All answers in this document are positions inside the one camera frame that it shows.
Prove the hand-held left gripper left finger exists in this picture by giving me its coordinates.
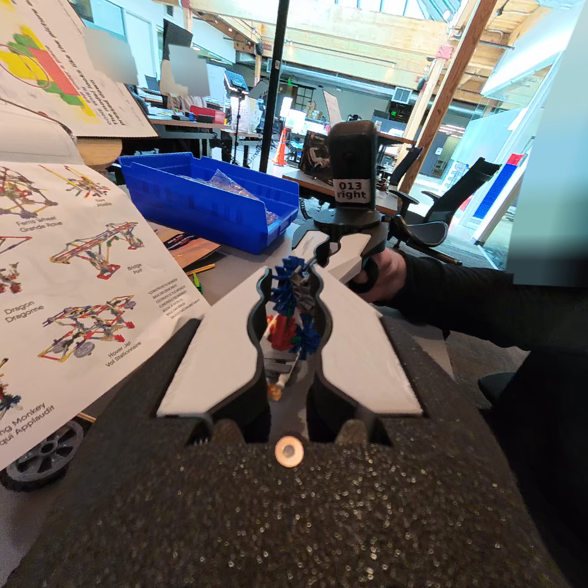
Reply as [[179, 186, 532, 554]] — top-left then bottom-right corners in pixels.
[[156, 266, 272, 420]]

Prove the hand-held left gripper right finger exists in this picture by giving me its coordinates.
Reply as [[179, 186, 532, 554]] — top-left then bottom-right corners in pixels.
[[312, 266, 424, 419]]

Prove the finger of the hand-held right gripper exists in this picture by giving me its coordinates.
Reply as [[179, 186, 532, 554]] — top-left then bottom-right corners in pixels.
[[292, 231, 332, 273], [323, 234, 371, 288]]

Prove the blue snowflake connector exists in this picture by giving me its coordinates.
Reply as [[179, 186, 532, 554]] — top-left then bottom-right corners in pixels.
[[270, 257, 305, 318]]

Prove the colourful construction toy model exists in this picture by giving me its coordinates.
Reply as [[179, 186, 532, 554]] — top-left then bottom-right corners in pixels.
[[264, 257, 323, 400]]

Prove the person's right forearm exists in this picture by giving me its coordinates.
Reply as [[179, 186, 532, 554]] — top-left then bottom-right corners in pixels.
[[386, 252, 588, 352]]

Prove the person's right hand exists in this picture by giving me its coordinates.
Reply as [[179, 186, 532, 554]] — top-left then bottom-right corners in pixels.
[[367, 249, 409, 304]]

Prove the black toy car box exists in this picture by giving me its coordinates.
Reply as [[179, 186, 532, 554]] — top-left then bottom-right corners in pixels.
[[299, 131, 334, 180]]

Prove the wooden table with black legs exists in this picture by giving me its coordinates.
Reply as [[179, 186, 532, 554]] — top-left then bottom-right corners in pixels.
[[282, 170, 400, 217]]

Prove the black metal pole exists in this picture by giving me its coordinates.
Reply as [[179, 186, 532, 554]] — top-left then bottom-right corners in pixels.
[[258, 0, 288, 174]]

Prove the clear plastic bag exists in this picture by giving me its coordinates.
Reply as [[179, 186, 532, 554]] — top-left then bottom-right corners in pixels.
[[177, 169, 281, 226]]

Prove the blue plastic bin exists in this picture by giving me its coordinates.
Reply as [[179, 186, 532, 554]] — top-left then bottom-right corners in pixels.
[[119, 154, 300, 254]]

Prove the black office chair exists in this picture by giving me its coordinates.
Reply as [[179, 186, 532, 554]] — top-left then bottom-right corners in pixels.
[[386, 157, 502, 265]]

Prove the brown plastic bag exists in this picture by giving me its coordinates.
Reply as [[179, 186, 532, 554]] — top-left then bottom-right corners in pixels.
[[154, 225, 221, 269]]

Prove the black chair armrest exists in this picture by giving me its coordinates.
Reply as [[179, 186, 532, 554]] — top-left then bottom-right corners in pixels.
[[478, 372, 515, 409]]

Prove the studio light on tripod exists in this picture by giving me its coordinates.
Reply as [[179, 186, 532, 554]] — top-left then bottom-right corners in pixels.
[[224, 70, 251, 166]]

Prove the toy models instruction sheet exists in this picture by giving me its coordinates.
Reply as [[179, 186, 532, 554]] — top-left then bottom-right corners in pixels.
[[0, 163, 212, 471]]

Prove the red case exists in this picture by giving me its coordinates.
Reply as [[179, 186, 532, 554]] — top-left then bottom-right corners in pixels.
[[189, 105, 227, 124]]

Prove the background work table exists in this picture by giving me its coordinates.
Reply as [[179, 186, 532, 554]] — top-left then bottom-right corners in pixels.
[[147, 115, 262, 157]]

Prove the black wheel with grey hub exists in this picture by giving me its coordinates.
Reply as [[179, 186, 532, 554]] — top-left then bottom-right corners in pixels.
[[0, 420, 85, 492]]

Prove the person's torso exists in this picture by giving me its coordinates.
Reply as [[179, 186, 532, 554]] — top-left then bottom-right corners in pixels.
[[478, 349, 588, 584]]

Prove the round wooden board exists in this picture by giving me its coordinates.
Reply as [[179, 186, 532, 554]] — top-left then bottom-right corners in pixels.
[[76, 137, 124, 168]]

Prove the brick building instruction sheet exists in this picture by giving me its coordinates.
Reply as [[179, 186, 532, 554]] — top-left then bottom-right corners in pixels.
[[0, 0, 159, 138]]

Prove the white instruction booklet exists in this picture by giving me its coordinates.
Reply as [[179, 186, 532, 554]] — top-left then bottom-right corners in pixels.
[[0, 103, 85, 166]]

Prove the wooden support post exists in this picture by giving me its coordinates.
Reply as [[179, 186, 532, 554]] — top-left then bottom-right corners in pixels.
[[399, 0, 499, 194]]

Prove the blue brick wall panel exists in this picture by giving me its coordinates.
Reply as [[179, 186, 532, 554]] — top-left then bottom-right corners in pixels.
[[473, 154, 526, 221]]

